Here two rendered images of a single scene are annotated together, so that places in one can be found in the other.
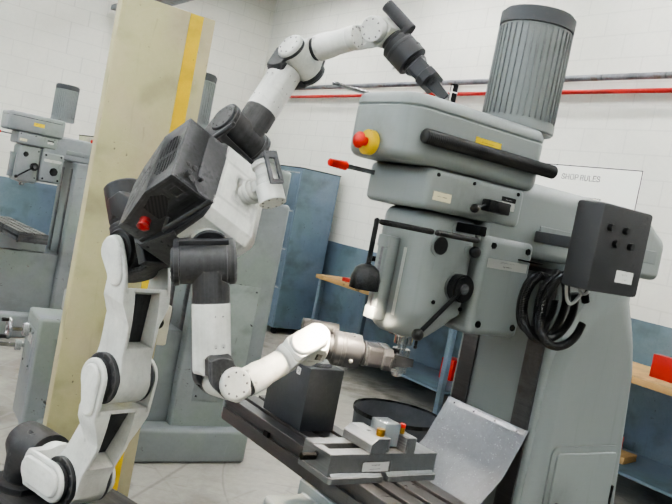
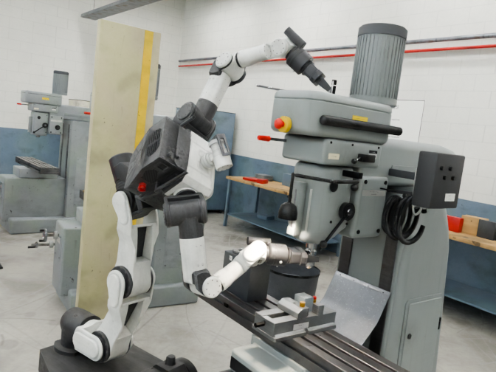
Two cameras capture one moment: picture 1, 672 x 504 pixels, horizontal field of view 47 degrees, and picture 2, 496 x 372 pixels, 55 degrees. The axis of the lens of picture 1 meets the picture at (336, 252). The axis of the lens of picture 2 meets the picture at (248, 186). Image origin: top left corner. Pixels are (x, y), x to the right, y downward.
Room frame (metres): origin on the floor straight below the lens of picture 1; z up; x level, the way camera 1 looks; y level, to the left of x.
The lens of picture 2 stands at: (0.12, 0.16, 1.73)
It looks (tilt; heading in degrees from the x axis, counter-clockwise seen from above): 7 degrees down; 357
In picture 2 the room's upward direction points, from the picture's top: 7 degrees clockwise
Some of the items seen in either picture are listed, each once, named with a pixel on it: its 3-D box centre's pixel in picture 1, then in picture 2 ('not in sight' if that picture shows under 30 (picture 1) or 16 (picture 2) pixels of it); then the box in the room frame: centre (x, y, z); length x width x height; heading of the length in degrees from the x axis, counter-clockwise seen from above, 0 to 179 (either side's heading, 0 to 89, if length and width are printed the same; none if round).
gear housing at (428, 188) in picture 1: (445, 194); (331, 150); (2.03, -0.25, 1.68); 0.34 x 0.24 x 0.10; 125
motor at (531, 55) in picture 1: (527, 73); (377, 67); (2.15, -0.42, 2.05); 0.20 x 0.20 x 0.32
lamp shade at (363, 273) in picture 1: (365, 276); (288, 210); (1.87, -0.08, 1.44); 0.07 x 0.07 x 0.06
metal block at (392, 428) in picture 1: (384, 431); (303, 302); (2.00, -0.21, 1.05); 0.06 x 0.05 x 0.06; 35
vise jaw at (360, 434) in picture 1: (366, 437); (293, 307); (1.97, -0.17, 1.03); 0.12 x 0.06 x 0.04; 35
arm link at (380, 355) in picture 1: (365, 354); (288, 255); (1.99, -0.12, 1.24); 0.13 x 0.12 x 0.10; 10
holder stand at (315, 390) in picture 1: (303, 387); (245, 273); (2.34, 0.02, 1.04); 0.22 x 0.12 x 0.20; 35
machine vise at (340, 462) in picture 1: (371, 450); (296, 314); (1.99, -0.19, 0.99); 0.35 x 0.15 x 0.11; 125
